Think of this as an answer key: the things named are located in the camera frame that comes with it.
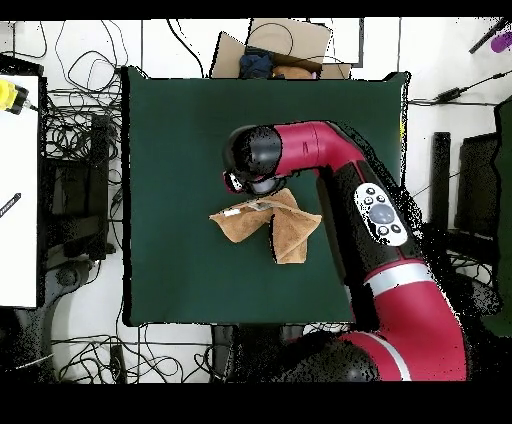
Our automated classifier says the brown cardboard box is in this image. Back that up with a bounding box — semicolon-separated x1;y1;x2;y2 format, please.
209;17;353;80

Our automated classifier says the yellow black tool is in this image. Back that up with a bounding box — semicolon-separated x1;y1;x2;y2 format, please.
0;78;31;116

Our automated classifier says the white side table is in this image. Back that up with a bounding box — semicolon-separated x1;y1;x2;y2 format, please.
0;73;41;309

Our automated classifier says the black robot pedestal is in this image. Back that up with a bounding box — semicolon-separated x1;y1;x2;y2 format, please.
211;323;297;383

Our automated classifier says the black cable tangle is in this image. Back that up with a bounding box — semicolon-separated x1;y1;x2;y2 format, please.
51;323;213;383
39;19;123;161

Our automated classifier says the black power adapter with cable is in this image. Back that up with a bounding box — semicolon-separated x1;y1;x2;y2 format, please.
407;69;512;107

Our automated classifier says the dark green table cloth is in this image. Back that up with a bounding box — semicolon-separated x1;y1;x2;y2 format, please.
121;65;411;327

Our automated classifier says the black marker pen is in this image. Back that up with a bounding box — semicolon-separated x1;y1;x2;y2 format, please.
0;192;22;219

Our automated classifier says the black rod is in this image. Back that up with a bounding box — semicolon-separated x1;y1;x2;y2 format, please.
468;17;511;55

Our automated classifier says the purple object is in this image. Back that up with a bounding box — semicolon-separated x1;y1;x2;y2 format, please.
489;31;512;54

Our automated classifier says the orange garment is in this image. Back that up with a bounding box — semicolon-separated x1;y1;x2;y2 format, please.
271;65;315;80

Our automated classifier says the black power strip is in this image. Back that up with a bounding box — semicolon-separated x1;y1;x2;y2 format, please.
108;343;128;383

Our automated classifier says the tan terry towel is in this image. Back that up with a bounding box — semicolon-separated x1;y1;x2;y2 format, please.
208;187;323;265

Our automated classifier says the black upright bar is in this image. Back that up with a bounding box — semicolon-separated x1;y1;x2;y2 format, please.
427;131;452;241

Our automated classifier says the black monitor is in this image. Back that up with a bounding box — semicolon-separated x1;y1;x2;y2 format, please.
453;133;501;257

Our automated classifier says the navy blue garment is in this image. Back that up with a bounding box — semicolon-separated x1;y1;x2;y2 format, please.
238;47;275;80

